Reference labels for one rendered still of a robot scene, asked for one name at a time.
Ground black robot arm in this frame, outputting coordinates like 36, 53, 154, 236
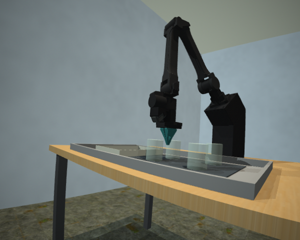
148, 16, 231, 123

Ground beige shallow tray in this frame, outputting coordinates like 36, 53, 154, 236
95, 145, 147, 157

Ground clear glass jar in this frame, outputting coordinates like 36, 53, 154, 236
187, 143, 209, 171
165, 140, 181, 160
206, 143, 223, 166
146, 139, 164, 162

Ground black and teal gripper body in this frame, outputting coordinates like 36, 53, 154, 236
156, 121, 183, 129

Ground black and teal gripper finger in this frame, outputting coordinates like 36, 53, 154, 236
165, 128, 177, 145
160, 128, 172, 145

